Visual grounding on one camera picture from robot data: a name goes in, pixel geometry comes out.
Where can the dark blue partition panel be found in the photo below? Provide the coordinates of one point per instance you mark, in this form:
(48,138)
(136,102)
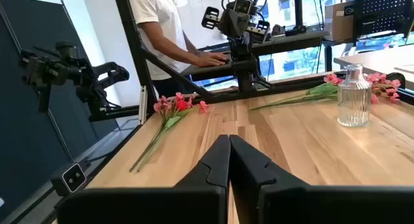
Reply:
(29,136)

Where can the clear ribbed glass vase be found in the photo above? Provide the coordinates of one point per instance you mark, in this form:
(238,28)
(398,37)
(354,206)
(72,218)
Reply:
(354,101)

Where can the person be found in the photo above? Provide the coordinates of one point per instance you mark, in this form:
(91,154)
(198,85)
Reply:
(155,17)

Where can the brown cardboard box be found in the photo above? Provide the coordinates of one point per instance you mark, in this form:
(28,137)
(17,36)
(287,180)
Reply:
(338,21)

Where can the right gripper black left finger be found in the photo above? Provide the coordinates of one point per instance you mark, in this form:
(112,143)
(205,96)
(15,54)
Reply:
(200,201)

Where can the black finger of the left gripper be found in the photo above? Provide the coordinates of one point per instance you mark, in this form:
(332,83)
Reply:
(211,18)
(259,31)

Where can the pink artificial flower spray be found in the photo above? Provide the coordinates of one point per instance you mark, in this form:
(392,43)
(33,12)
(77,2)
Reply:
(159,105)
(330,78)

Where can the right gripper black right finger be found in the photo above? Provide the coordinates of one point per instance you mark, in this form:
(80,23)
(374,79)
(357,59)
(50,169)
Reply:
(275,201)

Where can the black table-level camera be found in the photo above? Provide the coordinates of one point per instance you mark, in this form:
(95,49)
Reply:
(72,178)

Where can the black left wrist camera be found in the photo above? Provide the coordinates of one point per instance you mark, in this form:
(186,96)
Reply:
(242,5)

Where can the red artificial tulip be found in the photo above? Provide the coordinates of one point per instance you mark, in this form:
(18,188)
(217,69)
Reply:
(181,105)

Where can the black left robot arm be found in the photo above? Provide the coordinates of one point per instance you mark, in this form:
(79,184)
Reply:
(242,65)

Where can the black monitor stand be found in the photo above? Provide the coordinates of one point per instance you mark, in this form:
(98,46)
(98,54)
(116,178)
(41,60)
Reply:
(297,13)

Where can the grey office desk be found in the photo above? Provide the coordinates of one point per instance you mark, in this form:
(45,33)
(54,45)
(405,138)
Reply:
(284,39)

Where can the black perforated panel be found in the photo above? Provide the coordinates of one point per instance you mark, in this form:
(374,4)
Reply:
(385,10)

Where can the white frame bracket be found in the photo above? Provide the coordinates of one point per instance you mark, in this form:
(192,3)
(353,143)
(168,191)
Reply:
(142,104)

